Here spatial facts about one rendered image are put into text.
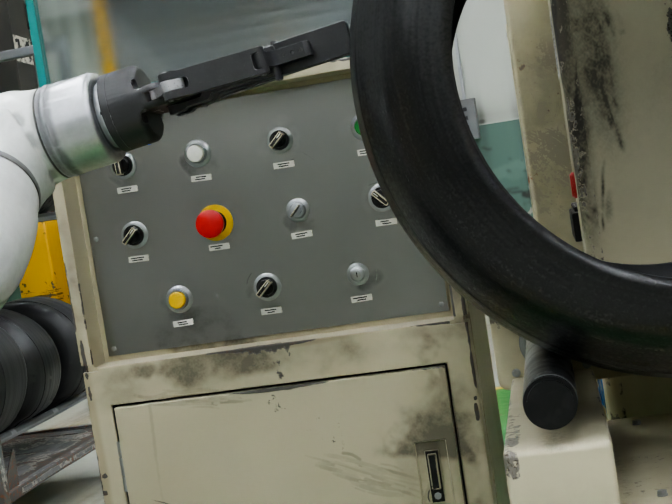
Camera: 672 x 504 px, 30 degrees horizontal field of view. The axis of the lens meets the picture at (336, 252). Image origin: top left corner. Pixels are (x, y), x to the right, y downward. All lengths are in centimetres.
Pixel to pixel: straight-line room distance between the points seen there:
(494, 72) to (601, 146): 874
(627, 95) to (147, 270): 76
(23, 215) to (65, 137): 10
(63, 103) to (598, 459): 57
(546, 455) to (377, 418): 69
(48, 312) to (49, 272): 539
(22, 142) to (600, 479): 59
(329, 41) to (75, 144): 25
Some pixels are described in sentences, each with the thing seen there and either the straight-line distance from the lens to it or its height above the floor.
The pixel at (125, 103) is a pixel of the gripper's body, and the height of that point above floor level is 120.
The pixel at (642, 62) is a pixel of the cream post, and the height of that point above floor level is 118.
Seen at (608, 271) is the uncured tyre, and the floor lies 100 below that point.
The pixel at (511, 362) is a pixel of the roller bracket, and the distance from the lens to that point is 138.
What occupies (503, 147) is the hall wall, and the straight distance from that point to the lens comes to 1010.
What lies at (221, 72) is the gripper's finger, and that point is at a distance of 114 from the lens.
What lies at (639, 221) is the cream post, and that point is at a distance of 140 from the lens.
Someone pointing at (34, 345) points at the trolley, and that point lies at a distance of 497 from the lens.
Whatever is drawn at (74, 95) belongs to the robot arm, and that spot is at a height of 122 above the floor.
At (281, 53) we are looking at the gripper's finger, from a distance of 115.
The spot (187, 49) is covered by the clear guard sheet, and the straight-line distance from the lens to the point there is 177.
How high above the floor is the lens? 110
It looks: 3 degrees down
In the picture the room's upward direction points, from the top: 9 degrees counter-clockwise
